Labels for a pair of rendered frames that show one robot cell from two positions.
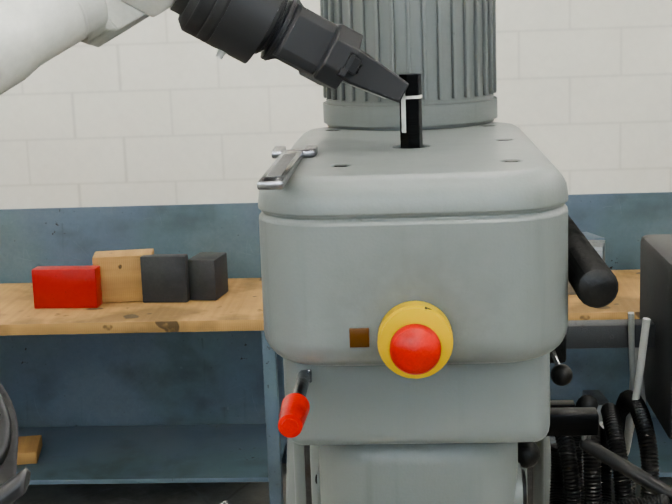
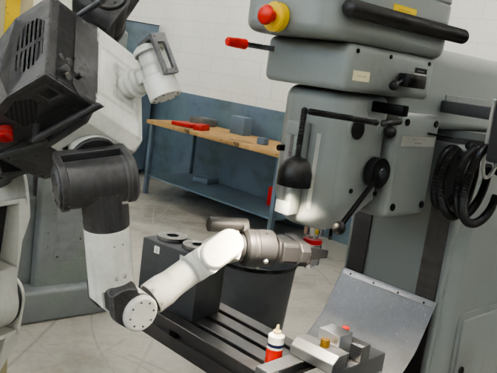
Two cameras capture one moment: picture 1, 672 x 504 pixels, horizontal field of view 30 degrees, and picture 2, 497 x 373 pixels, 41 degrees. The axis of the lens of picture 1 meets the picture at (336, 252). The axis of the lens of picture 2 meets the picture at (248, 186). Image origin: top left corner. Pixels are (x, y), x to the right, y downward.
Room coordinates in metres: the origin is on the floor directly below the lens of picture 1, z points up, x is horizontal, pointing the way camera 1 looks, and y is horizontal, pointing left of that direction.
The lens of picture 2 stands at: (-0.08, -0.97, 1.66)
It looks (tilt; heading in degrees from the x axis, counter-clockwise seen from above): 10 degrees down; 41
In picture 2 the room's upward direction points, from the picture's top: 8 degrees clockwise
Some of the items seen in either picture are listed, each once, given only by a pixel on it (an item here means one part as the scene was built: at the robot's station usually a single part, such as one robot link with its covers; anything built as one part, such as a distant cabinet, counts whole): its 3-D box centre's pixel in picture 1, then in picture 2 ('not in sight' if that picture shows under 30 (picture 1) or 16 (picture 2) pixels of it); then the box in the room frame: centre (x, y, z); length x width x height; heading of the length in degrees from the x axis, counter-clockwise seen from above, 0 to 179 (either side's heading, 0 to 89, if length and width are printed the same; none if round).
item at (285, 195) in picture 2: not in sight; (293, 167); (1.09, -0.07, 1.45); 0.04 x 0.04 x 0.21; 86
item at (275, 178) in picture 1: (284, 165); not in sight; (1.05, 0.04, 1.89); 0.24 x 0.04 x 0.01; 177
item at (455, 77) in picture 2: not in sight; (447, 90); (1.70, -0.11, 1.66); 0.80 x 0.23 x 0.20; 176
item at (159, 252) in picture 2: not in sight; (181, 272); (1.20, 0.37, 1.04); 0.22 x 0.12 x 0.20; 95
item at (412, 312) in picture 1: (415, 339); (276, 16); (0.97, -0.06, 1.76); 0.06 x 0.02 x 0.06; 86
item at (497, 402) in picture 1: (416, 345); (350, 68); (1.24, -0.08, 1.68); 0.34 x 0.24 x 0.10; 176
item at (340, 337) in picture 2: not in sight; (334, 341); (1.19, -0.19, 1.05); 0.06 x 0.05 x 0.06; 89
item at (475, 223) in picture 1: (412, 225); (352, 9); (1.22, -0.08, 1.81); 0.47 x 0.26 x 0.16; 176
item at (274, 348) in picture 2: not in sight; (275, 345); (1.14, -0.05, 1.00); 0.04 x 0.04 x 0.11
